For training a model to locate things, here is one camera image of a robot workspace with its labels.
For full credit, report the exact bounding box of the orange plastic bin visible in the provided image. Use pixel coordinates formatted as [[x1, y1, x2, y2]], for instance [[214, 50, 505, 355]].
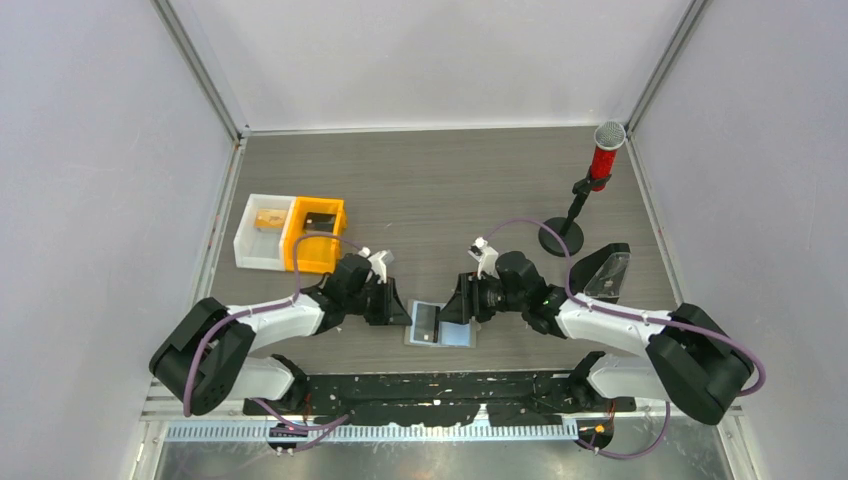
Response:
[[283, 196, 347, 274]]

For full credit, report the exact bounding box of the black credit card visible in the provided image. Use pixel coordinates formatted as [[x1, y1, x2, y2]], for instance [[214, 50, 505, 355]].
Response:
[[410, 302, 442, 344]]

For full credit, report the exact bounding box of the red microphone on black stand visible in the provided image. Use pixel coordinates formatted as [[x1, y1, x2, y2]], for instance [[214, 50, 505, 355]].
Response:
[[538, 121, 626, 257]]

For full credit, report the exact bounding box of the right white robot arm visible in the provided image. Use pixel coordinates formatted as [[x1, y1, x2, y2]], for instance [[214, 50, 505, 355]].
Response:
[[437, 251, 757, 425]]

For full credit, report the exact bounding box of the white plastic bin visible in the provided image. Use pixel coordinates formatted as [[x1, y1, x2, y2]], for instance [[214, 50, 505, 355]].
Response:
[[233, 193, 296, 271]]

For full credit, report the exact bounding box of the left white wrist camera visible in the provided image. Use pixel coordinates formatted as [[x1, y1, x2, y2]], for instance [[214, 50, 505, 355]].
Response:
[[357, 247, 394, 283]]

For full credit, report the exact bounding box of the blue grey card holder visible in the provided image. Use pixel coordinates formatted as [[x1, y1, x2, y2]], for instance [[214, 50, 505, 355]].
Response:
[[404, 300, 476, 348]]

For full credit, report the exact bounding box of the black stand with clear plate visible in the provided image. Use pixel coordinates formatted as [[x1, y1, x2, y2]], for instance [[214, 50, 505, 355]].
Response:
[[569, 243, 631, 304]]

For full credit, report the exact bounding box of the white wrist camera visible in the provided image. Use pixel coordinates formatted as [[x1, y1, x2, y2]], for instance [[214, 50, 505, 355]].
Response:
[[468, 237, 499, 277], [357, 247, 394, 283]]

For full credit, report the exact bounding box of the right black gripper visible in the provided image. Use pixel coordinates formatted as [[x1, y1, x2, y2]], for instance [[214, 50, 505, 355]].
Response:
[[437, 272, 527, 325]]

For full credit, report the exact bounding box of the tan card in white bin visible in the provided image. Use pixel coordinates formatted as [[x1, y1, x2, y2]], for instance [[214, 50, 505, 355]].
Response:
[[254, 208, 288, 230]]

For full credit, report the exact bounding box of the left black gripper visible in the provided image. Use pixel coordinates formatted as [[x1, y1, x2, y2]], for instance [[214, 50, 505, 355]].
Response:
[[345, 277, 412, 326]]

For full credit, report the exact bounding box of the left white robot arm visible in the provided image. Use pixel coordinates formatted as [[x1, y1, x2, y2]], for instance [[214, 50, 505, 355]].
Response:
[[149, 249, 411, 416]]

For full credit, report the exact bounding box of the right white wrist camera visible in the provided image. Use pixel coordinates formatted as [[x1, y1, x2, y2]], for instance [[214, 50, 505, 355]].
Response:
[[468, 237, 499, 277]]

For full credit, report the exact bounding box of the slotted metal rail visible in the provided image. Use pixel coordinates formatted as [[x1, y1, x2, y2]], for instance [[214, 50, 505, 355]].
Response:
[[164, 419, 578, 443]]

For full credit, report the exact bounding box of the black card in orange bin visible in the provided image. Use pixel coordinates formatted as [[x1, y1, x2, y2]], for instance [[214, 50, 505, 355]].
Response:
[[303, 212, 337, 233]]

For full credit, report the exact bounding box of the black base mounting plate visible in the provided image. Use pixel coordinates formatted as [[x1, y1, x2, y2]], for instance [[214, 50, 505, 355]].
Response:
[[268, 371, 636, 427]]

